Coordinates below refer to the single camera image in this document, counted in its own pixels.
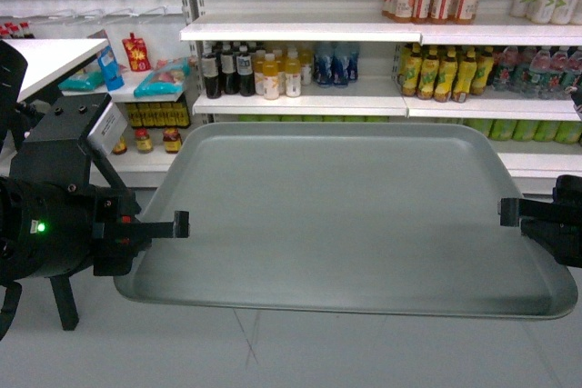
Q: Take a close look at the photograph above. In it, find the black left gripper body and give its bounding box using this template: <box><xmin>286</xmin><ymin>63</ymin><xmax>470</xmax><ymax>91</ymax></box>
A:
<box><xmin>1</xmin><ymin>177</ymin><xmax>141</xmax><ymax>280</ymax></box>

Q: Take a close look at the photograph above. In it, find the white checkout counter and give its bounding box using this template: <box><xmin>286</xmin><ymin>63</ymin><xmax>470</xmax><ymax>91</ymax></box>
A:
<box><xmin>2</xmin><ymin>38</ymin><xmax>108</xmax><ymax>102</ymax></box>

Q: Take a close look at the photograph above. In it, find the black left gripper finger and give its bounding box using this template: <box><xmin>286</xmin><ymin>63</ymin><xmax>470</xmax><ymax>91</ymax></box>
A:
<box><xmin>122</xmin><ymin>211</ymin><xmax>189</xmax><ymax>239</ymax></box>

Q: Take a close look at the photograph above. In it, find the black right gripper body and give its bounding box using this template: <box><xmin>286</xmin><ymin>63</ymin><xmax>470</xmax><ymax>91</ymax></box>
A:
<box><xmin>520</xmin><ymin>174</ymin><xmax>581</xmax><ymax>268</ymax></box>

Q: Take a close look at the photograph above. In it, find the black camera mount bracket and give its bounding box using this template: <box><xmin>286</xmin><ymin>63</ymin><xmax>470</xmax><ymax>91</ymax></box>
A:
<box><xmin>9</xmin><ymin>93</ymin><xmax>128</xmax><ymax>194</ymax></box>

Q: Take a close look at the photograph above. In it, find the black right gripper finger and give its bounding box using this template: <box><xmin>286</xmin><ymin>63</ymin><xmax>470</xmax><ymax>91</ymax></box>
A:
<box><xmin>498</xmin><ymin>198</ymin><xmax>564</xmax><ymax>227</ymax></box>

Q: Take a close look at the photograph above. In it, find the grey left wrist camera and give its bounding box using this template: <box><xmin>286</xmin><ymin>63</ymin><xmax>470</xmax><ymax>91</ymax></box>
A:
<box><xmin>87</xmin><ymin>102</ymin><xmax>127</xmax><ymax>156</ymax></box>

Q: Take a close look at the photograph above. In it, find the grey rectangular serving tray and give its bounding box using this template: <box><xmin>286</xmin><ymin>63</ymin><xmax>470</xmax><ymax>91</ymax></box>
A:
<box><xmin>115</xmin><ymin>123</ymin><xmax>578</xmax><ymax>320</ymax></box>

